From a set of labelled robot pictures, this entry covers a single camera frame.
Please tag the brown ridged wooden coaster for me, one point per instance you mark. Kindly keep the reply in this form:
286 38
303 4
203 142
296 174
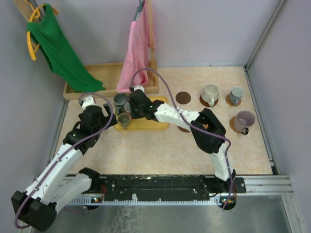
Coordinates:
183 130

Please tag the aluminium frame rail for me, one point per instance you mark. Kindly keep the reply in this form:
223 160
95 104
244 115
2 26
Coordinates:
268 185

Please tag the dark teal mug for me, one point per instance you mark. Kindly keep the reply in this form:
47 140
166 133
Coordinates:
119 102

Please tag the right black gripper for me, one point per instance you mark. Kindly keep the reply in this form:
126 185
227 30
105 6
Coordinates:
132 114

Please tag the green shirt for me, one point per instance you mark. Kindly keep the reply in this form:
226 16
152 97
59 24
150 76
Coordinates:
59 54

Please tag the large white mug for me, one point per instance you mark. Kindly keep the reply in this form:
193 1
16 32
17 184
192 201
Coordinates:
210 94

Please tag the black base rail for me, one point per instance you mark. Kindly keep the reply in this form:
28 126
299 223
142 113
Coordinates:
164 187

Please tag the small green grey mug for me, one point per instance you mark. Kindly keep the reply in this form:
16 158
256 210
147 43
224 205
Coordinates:
124 120

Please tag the wooden tray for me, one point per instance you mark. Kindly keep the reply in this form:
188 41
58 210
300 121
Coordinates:
109 74

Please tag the yellow clothes hanger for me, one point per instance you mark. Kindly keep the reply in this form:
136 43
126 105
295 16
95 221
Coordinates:
34 19

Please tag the cork woven coaster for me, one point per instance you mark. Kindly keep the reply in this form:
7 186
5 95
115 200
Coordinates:
231 124

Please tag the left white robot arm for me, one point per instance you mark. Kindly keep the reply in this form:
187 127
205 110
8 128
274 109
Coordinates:
40 203

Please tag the dark walnut coaster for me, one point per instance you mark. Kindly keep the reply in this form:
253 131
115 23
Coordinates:
183 97

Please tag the pink lettered mug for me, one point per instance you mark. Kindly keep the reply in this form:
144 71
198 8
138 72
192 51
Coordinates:
127 109

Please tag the purple glass cup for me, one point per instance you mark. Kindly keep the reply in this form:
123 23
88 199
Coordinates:
243 121

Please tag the yellow plastic tray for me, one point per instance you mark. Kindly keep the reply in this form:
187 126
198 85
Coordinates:
142 124

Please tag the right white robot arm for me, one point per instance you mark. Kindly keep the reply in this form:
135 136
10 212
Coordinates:
206 129

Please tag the pink shirt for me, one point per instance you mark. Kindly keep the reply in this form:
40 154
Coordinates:
137 56

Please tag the grey blue mug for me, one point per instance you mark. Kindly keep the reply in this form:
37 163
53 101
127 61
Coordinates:
236 93

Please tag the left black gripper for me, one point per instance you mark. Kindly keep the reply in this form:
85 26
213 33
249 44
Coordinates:
108 111

